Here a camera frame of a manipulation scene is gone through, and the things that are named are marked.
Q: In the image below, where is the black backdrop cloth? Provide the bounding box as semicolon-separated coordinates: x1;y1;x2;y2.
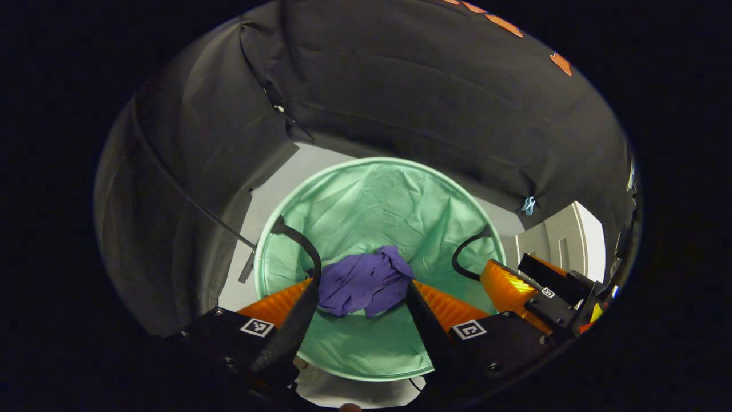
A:
94;0;635;338

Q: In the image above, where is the purple ribbed shirt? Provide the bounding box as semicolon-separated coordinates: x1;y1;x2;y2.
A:
317;245;415;319

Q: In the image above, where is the white panelled door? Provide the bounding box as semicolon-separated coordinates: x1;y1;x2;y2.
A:
515;200;607;284

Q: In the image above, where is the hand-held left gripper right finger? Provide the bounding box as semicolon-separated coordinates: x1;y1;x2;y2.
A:
405;279;558;391

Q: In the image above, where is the green laundry hamper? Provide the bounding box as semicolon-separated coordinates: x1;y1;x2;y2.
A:
253;156;507;382

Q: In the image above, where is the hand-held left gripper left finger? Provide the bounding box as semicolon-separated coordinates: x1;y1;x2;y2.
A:
172;278;322;395

